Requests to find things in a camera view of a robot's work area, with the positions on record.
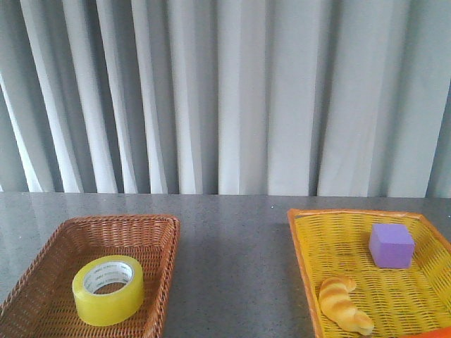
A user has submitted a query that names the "brown wicker basket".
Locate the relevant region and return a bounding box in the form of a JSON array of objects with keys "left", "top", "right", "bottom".
[{"left": 1, "top": 215, "right": 180, "bottom": 337}]

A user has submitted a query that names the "yellow orange-rimmed basket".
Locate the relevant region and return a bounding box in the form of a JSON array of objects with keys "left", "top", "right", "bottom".
[{"left": 288, "top": 208, "right": 450, "bottom": 337}]

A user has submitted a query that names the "orange object at edge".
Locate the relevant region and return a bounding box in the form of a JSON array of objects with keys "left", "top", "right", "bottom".
[{"left": 400, "top": 326, "right": 451, "bottom": 338}]

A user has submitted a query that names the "purple cube block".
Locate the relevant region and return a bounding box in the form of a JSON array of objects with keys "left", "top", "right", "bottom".
[{"left": 369, "top": 223, "right": 416, "bottom": 269}]

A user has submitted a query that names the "toy croissant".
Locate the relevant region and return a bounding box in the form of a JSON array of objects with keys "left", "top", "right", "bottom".
[{"left": 319, "top": 275, "right": 374, "bottom": 335}]

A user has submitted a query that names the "grey pleated curtain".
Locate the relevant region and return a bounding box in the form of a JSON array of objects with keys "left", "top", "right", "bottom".
[{"left": 1, "top": 1, "right": 450, "bottom": 198}]

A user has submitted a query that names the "yellow tape roll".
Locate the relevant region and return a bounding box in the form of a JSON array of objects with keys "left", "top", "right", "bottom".
[{"left": 72, "top": 255, "right": 144, "bottom": 327}]

